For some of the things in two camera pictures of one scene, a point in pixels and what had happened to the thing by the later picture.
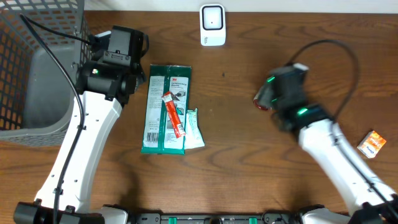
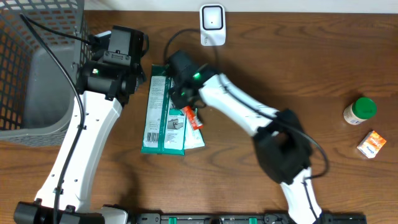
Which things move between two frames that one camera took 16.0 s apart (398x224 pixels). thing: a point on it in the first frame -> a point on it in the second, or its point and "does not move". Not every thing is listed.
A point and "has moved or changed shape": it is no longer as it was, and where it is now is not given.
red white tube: (178, 124) -> (194, 121)
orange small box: (372, 143) does not move
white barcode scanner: (212, 26) does not move
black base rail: (265, 218) does not move
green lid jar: (255, 102) has moved or changed shape
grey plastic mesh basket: (37, 94) does not move
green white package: (158, 135) does not move
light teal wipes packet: (193, 135) does not move
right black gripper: (265, 93) -> (180, 99)
